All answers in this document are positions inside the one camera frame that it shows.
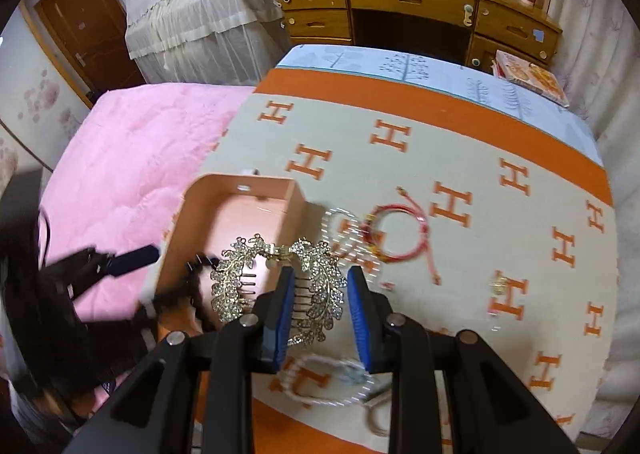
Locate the rhinestone leaf hair comb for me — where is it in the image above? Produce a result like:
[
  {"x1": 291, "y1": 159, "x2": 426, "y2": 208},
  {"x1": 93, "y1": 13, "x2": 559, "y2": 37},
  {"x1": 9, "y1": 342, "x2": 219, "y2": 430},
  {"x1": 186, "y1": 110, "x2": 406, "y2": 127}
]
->
[{"x1": 209, "y1": 233, "x2": 348, "y2": 348}]

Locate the small pearl bracelet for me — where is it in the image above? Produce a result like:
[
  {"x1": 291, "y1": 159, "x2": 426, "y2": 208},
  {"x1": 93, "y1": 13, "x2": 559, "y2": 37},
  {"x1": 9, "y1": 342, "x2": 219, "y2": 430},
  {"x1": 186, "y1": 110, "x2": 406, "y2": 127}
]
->
[{"x1": 278, "y1": 352, "x2": 378, "y2": 409}]

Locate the black bead bracelet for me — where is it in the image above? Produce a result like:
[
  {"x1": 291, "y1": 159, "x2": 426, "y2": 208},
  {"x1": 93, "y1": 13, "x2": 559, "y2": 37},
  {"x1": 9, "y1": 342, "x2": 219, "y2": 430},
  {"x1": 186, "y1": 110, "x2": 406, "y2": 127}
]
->
[{"x1": 185, "y1": 252, "x2": 222, "y2": 329}]

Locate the red cord bracelet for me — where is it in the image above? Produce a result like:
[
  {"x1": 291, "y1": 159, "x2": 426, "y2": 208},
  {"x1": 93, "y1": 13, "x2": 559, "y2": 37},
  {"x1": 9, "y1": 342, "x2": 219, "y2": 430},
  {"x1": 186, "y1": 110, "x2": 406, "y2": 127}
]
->
[{"x1": 363, "y1": 186, "x2": 444, "y2": 286}]

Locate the white pearl necklace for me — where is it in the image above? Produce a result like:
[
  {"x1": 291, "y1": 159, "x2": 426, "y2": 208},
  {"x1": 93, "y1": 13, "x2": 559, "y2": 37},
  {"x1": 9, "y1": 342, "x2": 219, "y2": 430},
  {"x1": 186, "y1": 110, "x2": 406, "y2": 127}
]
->
[{"x1": 320, "y1": 207, "x2": 396, "y2": 291}]

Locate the gold earring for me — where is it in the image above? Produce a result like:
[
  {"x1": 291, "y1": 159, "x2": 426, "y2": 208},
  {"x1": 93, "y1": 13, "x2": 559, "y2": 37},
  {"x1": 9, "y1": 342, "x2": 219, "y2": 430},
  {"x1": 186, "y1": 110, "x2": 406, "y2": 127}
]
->
[{"x1": 491, "y1": 271, "x2": 510, "y2": 297}]

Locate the peach plastic jewelry box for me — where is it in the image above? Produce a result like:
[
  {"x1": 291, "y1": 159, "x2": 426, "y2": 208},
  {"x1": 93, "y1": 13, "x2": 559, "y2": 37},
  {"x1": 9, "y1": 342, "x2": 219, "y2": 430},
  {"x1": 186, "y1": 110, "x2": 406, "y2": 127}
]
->
[{"x1": 145, "y1": 173, "x2": 306, "y2": 292}]

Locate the pink quilt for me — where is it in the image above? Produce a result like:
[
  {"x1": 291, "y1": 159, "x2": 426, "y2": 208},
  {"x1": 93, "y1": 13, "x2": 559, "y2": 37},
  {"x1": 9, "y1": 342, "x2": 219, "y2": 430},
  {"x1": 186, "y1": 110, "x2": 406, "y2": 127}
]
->
[{"x1": 38, "y1": 82, "x2": 256, "y2": 325}]

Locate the orange H pattern blanket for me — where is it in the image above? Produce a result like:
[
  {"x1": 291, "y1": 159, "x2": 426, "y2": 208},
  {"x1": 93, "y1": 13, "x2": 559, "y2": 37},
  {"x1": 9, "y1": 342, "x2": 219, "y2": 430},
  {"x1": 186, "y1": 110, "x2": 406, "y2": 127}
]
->
[{"x1": 198, "y1": 67, "x2": 618, "y2": 438}]

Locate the brown wooden door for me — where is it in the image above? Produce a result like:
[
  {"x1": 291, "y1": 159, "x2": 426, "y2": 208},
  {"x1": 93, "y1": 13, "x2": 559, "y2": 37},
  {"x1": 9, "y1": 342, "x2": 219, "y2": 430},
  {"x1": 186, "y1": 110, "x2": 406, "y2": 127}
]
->
[{"x1": 35, "y1": 0, "x2": 145, "y2": 95}]

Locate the blue patterned bed sheet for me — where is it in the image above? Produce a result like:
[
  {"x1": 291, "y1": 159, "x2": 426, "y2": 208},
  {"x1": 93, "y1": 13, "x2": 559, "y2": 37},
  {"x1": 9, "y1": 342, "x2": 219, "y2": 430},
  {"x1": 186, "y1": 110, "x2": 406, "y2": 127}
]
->
[{"x1": 277, "y1": 44, "x2": 603, "y2": 166}]

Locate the lace covered furniture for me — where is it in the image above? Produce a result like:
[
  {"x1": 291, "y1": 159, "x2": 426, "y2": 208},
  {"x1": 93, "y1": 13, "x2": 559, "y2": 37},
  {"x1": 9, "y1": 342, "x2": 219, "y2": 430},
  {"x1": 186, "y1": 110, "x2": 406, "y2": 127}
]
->
[{"x1": 125, "y1": 0, "x2": 291, "y2": 85}]

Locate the wooden desk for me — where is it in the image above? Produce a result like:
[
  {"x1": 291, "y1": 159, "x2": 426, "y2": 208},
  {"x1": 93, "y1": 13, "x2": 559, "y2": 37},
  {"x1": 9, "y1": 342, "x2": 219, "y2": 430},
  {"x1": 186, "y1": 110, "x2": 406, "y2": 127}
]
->
[{"x1": 277, "y1": 0, "x2": 562, "y2": 71}]

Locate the white curtain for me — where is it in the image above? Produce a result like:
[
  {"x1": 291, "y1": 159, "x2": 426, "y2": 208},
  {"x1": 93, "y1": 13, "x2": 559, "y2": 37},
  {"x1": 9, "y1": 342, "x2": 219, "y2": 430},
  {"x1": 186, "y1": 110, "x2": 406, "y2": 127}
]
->
[{"x1": 549, "y1": 0, "x2": 639, "y2": 438}]

